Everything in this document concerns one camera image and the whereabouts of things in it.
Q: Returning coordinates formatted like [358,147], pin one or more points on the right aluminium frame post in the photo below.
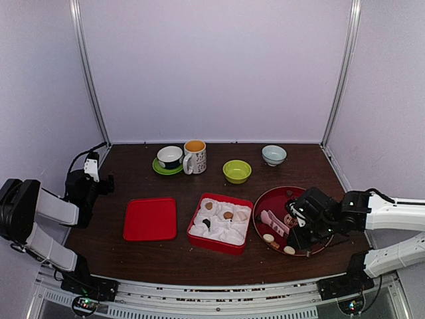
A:
[349,49]

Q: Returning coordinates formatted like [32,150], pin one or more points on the light brown chocolate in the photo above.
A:
[228,215]

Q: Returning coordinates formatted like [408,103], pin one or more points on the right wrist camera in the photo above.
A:
[290,206]

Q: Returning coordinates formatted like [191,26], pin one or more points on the round red tray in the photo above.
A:
[275,200]

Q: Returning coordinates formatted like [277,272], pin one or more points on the white dark-banded cup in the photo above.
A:
[170,157]

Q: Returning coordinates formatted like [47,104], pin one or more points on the lime green bowl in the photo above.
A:
[236,171]

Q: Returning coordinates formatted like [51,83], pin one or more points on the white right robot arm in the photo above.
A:
[373,210]

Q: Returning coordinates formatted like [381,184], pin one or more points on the aluminium frame post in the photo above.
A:
[349,49]
[88,77]

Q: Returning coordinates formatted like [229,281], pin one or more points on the tan caramel chocolate front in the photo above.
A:
[275,245]

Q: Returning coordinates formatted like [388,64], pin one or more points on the aluminium front rail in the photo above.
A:
[293,299]

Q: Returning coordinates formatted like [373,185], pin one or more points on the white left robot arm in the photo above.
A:
[28,209]

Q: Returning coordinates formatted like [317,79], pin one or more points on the pale blue ceramic bowl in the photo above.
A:
[274,155]

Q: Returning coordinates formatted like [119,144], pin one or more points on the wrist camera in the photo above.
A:
[290,206]
[91,165]

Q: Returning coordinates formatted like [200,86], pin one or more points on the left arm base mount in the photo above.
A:
[88,297]

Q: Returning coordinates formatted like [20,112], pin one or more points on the pink tongs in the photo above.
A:
[268,218]

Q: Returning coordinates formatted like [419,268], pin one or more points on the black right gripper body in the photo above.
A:
[322,228]

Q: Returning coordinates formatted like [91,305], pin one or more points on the red tin box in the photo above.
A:
[217,245]

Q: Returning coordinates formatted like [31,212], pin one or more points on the red tin lid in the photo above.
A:
[153,219]

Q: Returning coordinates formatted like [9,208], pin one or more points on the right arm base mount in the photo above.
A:
[348,291]

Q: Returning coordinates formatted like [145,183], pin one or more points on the white spiral chocolate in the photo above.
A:
[268,238]
[289,250]

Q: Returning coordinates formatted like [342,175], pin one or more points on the white spiral chocolate front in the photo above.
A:
[289,250]

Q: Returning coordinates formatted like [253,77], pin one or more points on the left aluminium frame post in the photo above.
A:
[88,77]

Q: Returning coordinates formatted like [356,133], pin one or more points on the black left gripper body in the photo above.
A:
[105,189]

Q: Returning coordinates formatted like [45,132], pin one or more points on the patterned mug yellow inside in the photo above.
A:
[195,159]

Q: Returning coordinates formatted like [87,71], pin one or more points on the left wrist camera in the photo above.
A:
[91,165]

